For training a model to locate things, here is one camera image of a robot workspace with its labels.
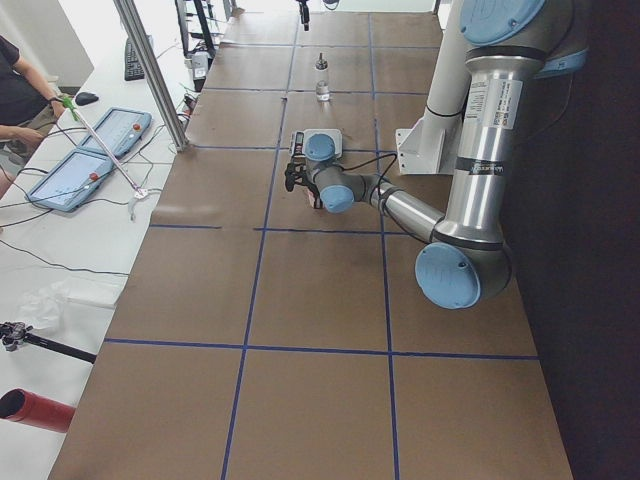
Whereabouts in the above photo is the glass sauce bottle metal spout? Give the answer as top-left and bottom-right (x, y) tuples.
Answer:
(315, 52), (331, 102)

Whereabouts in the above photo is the blue teach pendant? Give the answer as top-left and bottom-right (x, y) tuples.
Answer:
(26, 149), (113, 213)
(93, 107), (152, 159)

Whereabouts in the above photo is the digital kitchen scale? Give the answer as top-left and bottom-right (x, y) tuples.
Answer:
(290, 129), (343, 162)

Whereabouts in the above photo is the crumpled white plastic sheet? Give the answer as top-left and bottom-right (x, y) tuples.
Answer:
(16, 277), (123, 331)

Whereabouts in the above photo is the far blue teach pendant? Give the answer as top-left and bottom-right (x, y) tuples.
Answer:
(93, 107), (152, 159)

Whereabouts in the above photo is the red cylinder tube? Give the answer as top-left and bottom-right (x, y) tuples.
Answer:
(1, 389), (75, 433)

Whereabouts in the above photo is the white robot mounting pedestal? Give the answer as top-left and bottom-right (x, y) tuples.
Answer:
(396, 1), (471, 175)

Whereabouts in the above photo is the black tripod rod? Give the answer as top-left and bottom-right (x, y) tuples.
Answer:
(1, 322), (97, 364)

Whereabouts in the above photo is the black keyboard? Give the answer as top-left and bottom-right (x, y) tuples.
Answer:
(124, 39), (145, 81)

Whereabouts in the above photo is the metal reacher stick green handle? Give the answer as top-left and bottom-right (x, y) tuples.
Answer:
(54, 95), (149, 222)

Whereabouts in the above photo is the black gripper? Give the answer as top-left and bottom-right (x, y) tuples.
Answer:
(284, 160), (319, 198)

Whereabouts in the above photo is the seated person black shirt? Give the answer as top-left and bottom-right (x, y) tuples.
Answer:
(1, 37), (65, 165)

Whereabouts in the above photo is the near blue teach pendant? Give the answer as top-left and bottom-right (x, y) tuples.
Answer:
(26, 149), (113, 213)

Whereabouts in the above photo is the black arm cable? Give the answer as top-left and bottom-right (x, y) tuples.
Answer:
(341, 152), (401, 217)

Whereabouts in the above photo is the black computer mouse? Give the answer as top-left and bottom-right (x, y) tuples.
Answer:
(74, 91), (99, 106)

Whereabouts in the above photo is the aluminium frame post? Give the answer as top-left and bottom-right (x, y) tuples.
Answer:
(113, 0), (188, 152)

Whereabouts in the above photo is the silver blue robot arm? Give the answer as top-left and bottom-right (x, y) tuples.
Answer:
(284, 1), (591, 309)

